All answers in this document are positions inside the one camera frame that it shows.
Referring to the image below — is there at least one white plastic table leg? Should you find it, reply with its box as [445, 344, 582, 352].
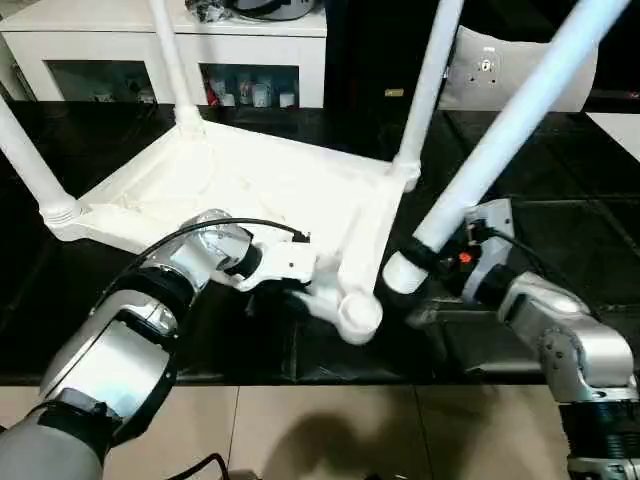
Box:
[382, 0, 632, 297]
[148, 0, 207, 140]
[392, 0, 465, 194]
[0, 97, 82, 227]

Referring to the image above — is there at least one white plastic table top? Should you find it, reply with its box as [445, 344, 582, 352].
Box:
[42, 122, 422, 347]

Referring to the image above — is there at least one black mat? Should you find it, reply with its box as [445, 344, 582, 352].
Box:
[0, 99, 640, 387]

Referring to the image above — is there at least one grey pillow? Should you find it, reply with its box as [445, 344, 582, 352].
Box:
[438, 24, 599, 114]

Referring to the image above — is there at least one white flat board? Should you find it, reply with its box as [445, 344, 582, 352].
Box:
[584, 111, 640, 164]

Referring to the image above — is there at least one black cabinet with gold label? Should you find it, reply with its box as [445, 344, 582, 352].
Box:
[324, 0, 451, 114]

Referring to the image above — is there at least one crumpled patterned bag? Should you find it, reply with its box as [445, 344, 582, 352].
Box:
[184, 0, 236, 24]

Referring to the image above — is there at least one white sideboard with glass doors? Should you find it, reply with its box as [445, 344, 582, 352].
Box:
[0, 0, 329, 109]

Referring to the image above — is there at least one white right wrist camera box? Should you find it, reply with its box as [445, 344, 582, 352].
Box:
[460, 198, 516, 304]

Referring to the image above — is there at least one grey bag with black strap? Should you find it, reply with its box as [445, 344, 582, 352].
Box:
[233, 0, 317, 22]

